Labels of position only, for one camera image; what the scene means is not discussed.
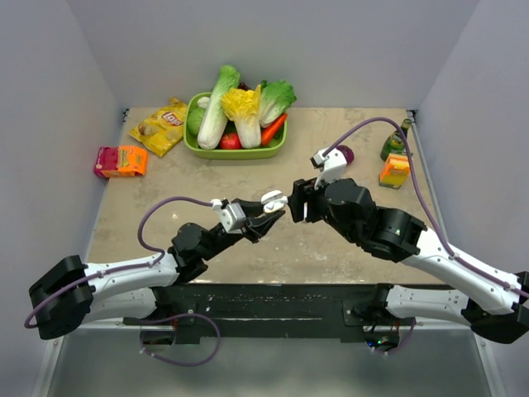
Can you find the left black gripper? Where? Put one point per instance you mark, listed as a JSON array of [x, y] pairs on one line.
[[260, 225]]

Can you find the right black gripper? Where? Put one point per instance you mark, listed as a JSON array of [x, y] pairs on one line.
[[304, 192]]

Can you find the white gold-rimmed charging case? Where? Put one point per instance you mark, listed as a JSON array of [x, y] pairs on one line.
[[274, 201]]

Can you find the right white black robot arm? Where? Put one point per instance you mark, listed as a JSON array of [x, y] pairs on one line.
[[488, 301]]

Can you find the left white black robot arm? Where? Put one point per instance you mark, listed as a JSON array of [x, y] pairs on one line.
[[73, 292]]

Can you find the green plastic basket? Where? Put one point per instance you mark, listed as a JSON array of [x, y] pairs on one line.
[[242, 154]]

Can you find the purple red onion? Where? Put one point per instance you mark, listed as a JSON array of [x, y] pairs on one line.
[[347, 153]]

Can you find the orange carrot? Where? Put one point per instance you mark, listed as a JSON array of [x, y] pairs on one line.
[[269, 132]]

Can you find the red tomato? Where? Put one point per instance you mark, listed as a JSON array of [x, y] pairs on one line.
[[230, 141]]

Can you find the orange sponge pack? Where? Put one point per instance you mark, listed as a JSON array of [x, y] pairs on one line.
[[395, 171]]

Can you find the tall napa cabbage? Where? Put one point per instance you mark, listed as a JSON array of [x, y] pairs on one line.
[[214, 120]]

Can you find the green leaf lettuce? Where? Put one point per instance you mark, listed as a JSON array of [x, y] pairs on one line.
[[275, 99]]

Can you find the green Perrier bottle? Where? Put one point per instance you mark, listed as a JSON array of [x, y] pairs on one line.
[[394, 143]]

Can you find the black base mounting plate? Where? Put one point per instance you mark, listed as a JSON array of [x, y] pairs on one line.
[[343, 312]]

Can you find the yellow napa cabbage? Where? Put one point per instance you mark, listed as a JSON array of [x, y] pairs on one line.
[[242, 107]]

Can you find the round green cabbage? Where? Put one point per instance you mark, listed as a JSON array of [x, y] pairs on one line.
[[194, 120]]

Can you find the yellow Lays chips bag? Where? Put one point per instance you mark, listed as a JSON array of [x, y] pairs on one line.
[[163, 129]]

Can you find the pink orange snack box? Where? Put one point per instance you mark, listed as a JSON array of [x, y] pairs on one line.
[[120, 161]]

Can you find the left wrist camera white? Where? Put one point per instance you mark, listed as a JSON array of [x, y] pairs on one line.
[[231, 215]]

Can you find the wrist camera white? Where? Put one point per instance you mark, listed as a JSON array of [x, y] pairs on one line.
[[231, 215], [331, 166]]

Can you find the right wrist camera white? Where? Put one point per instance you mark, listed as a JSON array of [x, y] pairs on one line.
[[331, 166]]

